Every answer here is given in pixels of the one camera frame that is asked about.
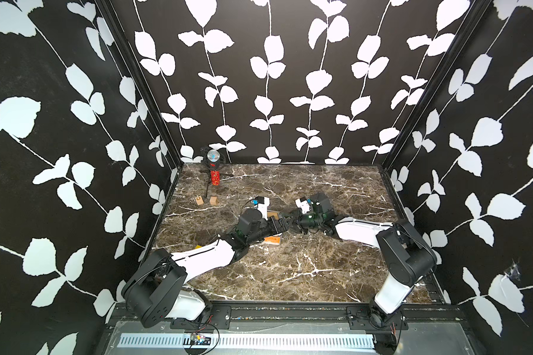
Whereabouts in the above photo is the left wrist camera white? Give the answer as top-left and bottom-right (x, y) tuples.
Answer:
(253, 196), (269, 220)

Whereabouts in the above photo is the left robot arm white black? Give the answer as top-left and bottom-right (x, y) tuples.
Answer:
(121, 209), (296, 328)

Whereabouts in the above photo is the black front mounting rail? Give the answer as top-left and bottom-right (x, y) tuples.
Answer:
(110, 301), (469, 331)

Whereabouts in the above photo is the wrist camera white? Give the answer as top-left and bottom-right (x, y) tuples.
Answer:
(253, 196), (269, 220)
(296, 197), (311, 214)

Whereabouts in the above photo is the black microphone tripod stand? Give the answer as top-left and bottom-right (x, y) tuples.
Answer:
(201, 147), (226, 198)

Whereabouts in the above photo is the white perforated vent strip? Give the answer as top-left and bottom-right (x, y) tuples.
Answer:
(117, 333), (375, 351)

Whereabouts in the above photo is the orange tissue paper pack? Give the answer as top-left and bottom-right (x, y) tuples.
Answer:
(264, 236), (281, 246)

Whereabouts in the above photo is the bamboo tissue box lid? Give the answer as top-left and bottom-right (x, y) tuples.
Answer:
(267, 211), (279, 219)

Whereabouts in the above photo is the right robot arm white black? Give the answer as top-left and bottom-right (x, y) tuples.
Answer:
(294, 192), (438, 322)

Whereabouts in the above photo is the small circuit board with wires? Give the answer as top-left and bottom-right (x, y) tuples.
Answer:
(184, 334), (213, 348)

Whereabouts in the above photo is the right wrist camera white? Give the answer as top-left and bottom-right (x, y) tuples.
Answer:
(296, 197), (311, 214)

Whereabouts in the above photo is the clear plastic tissue box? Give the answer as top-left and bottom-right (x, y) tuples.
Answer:
(263, 211), (293, 246)

